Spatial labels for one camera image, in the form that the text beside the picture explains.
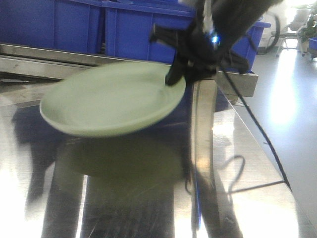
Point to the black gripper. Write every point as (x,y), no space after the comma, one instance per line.
(197,54)

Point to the green plate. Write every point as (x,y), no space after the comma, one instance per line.
(113,99)

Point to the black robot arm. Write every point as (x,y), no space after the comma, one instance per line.
(230,19)

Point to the blue bin right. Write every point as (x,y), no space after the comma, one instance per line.
(128,25)

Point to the blue bin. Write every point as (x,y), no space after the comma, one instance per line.
(68,25)
(128,25)

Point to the office chair in background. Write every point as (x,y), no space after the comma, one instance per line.
(290,32)

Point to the blue bin left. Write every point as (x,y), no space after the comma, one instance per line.
(68,25)

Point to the potted plant in background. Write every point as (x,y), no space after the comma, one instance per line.
(309,30)

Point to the small blue bin background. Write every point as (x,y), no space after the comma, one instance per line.
(312,49)

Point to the steel shelf upright post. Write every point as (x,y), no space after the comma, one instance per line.
(202,113)

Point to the steel shelf front rail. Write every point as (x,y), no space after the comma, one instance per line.
(27,63)

